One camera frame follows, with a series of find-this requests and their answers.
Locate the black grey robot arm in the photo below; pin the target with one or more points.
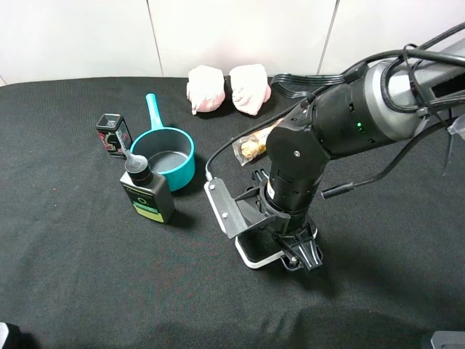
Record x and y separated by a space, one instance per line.
384 99

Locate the teal saucepan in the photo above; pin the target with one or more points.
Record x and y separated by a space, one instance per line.
170 151

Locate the grey base part left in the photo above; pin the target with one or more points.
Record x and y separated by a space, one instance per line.
4 335

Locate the grey base part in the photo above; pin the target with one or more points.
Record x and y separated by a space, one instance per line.
4 335
448 340

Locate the black white board eraser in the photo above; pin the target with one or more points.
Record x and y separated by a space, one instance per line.
262 247

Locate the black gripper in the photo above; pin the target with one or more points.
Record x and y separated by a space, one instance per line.
294 199

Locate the small black tin box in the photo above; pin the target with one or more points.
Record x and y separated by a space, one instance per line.
114 134

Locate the black bottle green label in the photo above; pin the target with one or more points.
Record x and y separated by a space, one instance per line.
147 190

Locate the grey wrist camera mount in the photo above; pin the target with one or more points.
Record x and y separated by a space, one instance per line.
232 211

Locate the grey base part right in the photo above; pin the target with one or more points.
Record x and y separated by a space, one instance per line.
448 340

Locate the gold wrapped chocolate pack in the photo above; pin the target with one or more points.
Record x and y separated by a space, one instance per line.
247 148

